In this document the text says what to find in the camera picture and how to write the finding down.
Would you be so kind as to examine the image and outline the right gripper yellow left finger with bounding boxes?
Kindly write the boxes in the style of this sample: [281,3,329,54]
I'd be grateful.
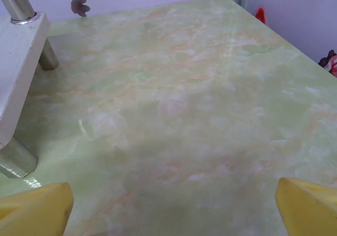
[0,182,74,236]

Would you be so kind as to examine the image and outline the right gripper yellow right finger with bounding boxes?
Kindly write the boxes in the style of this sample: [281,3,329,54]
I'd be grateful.
[275,177,337,236]

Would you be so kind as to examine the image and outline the white two-tier shelf metal legs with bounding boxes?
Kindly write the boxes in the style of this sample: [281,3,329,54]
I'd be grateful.
[0,0,60,179]

